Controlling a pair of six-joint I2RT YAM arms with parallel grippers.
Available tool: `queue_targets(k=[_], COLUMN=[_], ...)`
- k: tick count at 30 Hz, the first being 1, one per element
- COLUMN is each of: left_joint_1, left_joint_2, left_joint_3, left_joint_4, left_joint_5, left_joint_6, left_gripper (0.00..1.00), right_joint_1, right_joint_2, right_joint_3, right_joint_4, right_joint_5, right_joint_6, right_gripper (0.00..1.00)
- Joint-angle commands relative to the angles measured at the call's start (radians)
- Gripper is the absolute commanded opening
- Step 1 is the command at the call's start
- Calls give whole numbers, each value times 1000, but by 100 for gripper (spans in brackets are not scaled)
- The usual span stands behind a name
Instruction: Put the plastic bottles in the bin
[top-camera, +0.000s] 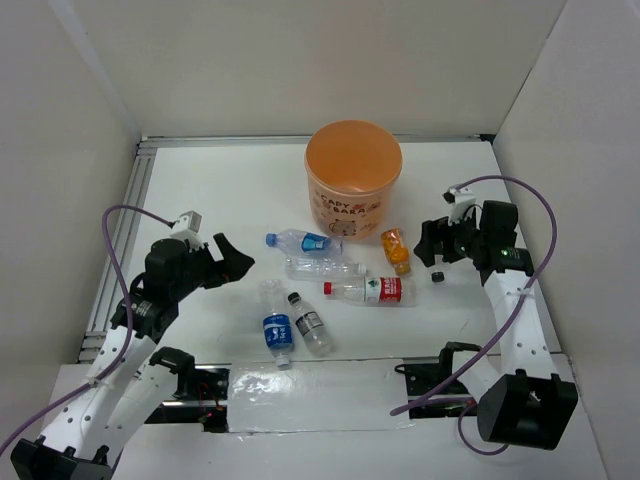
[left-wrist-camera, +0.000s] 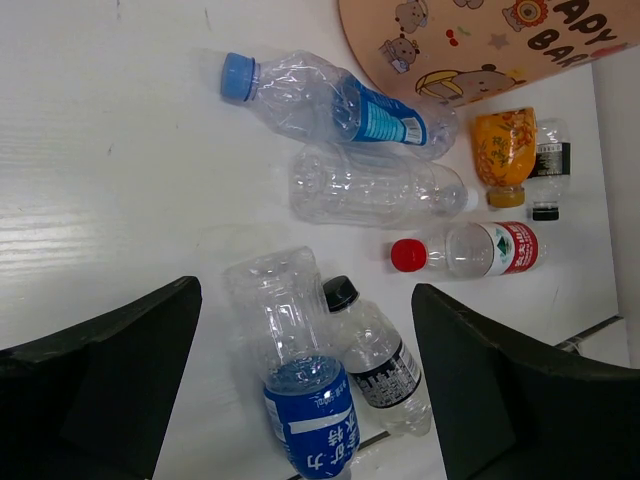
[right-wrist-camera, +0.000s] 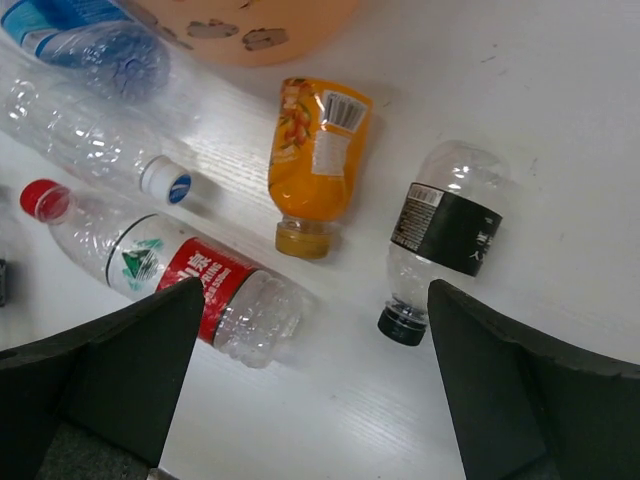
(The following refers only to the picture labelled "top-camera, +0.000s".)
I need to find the clear bottle blue cap label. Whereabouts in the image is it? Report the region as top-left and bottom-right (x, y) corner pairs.
(265, 229), (343, 256)

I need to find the blue label pepsi bottle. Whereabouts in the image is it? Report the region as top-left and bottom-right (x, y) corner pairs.
(257, 278), (296, 370)

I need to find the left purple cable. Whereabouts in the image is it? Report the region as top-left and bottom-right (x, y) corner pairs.
(0, 204), (177, 451)

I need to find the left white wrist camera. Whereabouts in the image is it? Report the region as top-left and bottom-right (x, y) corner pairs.
(169, 210), (205, 251)

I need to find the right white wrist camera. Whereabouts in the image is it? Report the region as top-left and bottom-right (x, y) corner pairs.
(443, 187), (476, 225)

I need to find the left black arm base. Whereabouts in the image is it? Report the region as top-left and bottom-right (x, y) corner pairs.
(145, 365), (230, 433)

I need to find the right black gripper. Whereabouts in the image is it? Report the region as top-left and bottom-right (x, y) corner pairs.
(413, 206), (487, 267)

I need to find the clear crushed bottle white cap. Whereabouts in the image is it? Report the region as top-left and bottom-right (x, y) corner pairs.
(284, 256), (367, 282)

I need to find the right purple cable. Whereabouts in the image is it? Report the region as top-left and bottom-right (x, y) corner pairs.
(389, 175), (558, 456)

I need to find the orange small bottle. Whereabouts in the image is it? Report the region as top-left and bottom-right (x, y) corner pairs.
(380, 228), (411, 276)

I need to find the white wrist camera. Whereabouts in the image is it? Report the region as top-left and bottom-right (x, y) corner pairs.
(169, 210), (205, 251)
(443, 187), (476, 225)

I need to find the orange plastic capybara bin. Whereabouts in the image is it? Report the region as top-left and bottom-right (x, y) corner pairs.
(304, 120), (403, 240)

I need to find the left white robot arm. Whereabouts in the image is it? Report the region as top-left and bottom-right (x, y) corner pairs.
(10, 233), (255, 479)

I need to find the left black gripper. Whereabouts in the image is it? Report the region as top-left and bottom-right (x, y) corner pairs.
(171, 232), (254, 300)

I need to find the clear bottle red label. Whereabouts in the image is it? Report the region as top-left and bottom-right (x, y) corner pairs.
(323, 276), (417, 307)

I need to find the aluminium frame rail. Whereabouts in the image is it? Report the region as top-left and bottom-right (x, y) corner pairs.
(78, 137), (498, 364)

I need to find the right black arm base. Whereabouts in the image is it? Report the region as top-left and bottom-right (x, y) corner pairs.
(394, 360), (469, 419)

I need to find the purple cable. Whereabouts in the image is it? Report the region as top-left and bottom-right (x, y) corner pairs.
(389, 175), (558, 456)
(0, 204), (177, 451)

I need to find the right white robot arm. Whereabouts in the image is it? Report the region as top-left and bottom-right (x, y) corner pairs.
(414, 197), (578, 450)

